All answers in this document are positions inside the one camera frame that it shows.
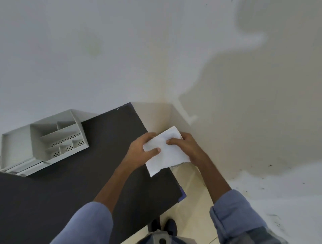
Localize white paper sheet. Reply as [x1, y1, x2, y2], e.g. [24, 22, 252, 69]
[143, 126, 191, 178]

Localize person's left hand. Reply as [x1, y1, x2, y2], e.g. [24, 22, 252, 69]
[123, 132, 162, 172]

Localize person's right forearm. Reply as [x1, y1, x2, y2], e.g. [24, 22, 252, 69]
[198, 160, 290, 244]

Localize person's left forearm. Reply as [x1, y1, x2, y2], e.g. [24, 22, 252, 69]
[50, 161, 147, 244]

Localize person's black shoe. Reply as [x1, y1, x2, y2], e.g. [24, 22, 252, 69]
[150, 219, 162, 234]
[165, 218, 177, 237]

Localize person's right hand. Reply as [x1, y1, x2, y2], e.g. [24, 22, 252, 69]
[166, 132, 211, 168]

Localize gray chest-mounted device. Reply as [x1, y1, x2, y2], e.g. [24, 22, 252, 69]
[142, 229, 182, 244]

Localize white desk organizer tray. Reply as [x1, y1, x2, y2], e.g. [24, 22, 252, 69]
[0, 109, 90, 178]

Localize person's black left shoe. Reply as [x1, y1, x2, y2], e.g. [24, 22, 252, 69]
[150, 219, 162, 234]

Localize person's black right shoe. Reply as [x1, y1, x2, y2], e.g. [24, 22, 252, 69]
[165, 218, 177, 237]

